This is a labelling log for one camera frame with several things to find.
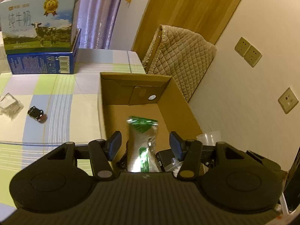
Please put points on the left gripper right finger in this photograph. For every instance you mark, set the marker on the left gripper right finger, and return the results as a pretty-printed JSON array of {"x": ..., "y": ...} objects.
[{"x": 189, "y": 153}]

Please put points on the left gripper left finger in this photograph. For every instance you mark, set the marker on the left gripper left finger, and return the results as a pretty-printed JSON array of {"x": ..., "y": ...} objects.
[{"x": 101, "y": 153}]

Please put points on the silver green foil bag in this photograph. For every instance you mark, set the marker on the silver green foil bag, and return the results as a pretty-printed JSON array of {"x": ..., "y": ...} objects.
[{"x": 141, "y": 155}]

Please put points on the small black toy car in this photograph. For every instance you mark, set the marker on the small black toy car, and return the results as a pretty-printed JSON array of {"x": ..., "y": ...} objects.
[{"x": 37, "y": 114}]

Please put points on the clear plastic packaged square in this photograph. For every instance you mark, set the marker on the clear plastic packaged square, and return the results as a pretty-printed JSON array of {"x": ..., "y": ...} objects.
[{"x": 10, "y": 106}]

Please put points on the black small box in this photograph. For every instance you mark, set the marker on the black small box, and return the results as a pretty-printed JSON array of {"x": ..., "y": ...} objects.
[{"x": 164, "y": 158}]

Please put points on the open cardboard box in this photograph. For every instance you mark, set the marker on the open cardboard box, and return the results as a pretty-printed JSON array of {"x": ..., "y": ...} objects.
[{"x": 149, "y": 96}]

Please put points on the checked tablecloth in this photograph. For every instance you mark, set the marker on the checked tablecloth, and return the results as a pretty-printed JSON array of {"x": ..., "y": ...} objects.
[{"x": 70, "y": 103}]

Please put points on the quilted beige chair cover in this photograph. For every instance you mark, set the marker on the quilted beige chair cover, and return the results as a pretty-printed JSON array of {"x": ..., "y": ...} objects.
[{"x": 180, "y": 53}]

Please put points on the blue flat box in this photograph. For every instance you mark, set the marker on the blue flat box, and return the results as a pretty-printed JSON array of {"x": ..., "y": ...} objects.
[{"x": 45, "y": 62}]

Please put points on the white beige product box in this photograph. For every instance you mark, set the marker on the white beige product box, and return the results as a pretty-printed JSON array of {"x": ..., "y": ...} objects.
[{"x": 4, "y": 66}]

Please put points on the pure milk carton box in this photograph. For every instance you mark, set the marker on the pure milk carton box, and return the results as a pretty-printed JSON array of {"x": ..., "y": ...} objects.
[{"x": 39, "y": 25}]

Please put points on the wooden door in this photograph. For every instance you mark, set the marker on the wooden door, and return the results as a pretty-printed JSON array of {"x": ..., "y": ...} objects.
[{"x": 206, "y": 17}]

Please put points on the pink curtain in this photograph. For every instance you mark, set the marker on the pink curtain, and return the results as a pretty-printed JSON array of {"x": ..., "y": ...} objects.
[{"x": 96, "y": 20}]

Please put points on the lower wall socket plate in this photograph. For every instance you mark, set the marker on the lower wall socket plate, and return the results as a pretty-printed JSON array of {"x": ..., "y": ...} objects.
[{"x": 288, "y": 100}]

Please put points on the wall socket plate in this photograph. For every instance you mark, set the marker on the wall socket plate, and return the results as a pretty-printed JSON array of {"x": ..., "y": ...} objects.
[
  {"x": 252, "y": 56},
  {"x": 242, "y": 47},
  {"x": 288, "y": 100}
]

